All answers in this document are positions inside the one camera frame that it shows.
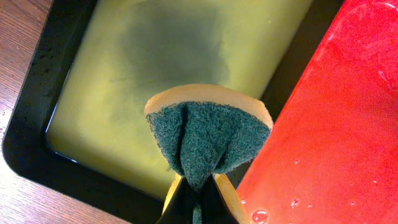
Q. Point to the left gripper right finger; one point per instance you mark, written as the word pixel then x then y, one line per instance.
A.
pixel 217 205

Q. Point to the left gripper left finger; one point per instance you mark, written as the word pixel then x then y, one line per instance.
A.
pixel 181 205

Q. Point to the yellow green sponge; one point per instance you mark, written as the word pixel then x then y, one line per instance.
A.
pixel 205 131

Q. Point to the red plastic tray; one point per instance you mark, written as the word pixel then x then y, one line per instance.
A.
pixel 332 153

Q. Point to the black tray with yellow liquid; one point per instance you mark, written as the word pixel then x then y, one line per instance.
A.
pixel 78 124

